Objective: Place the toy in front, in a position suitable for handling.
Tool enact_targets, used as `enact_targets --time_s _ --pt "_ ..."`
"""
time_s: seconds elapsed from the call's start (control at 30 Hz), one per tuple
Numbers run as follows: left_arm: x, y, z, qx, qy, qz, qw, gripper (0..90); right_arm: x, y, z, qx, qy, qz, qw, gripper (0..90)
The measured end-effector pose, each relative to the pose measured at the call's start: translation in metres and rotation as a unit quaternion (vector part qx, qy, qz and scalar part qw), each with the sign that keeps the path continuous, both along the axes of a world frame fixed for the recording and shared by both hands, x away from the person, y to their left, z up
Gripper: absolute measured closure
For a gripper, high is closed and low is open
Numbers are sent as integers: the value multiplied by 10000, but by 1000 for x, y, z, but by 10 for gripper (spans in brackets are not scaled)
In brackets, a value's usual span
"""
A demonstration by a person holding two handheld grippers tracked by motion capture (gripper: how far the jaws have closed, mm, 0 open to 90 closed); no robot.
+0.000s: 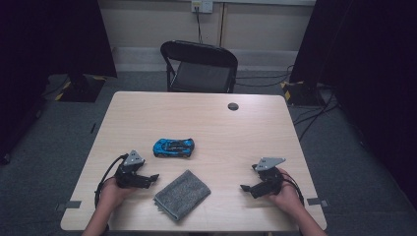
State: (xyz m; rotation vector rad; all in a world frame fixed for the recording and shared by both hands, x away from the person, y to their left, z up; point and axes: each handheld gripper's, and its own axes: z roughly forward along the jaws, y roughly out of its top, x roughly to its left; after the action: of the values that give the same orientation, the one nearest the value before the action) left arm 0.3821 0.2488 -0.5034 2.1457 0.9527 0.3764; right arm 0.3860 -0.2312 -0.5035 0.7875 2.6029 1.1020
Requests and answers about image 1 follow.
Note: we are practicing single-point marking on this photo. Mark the black folding chair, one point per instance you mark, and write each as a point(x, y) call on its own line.
point(200, 77)

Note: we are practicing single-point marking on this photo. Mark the black stand base striped tape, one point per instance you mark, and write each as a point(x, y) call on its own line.
point(301, 95)
point(82, 90)

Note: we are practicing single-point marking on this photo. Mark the black table grommet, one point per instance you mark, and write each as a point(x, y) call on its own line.
point(233, 106)

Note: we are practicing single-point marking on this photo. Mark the grey tape strip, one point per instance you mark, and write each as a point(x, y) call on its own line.
point(316, 202)
point(70, 205)

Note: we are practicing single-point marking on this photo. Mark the black curtain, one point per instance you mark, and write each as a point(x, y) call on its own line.
point(49, 39)
point(370, 65)

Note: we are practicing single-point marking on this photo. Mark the blue toy car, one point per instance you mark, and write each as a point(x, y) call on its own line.
point(173, 147)

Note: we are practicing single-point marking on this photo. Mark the small black floor object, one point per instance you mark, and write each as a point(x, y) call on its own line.
point(93, 128)

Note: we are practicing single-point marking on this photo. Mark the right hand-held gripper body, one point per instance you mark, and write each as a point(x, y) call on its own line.
point(270, 183)

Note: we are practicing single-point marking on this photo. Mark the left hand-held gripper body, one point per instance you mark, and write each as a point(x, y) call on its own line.
point(129, 177)

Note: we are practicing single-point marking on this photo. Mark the grey terry cloth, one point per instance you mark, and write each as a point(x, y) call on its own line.
point(182, 195)

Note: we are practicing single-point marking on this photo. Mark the white wall socket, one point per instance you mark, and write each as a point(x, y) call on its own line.
point(202, 6)

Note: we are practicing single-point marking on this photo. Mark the person's right hand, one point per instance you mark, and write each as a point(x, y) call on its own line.
point(290, 196)

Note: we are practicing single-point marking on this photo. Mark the person's left hand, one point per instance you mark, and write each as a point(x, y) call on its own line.
point(113, 195)

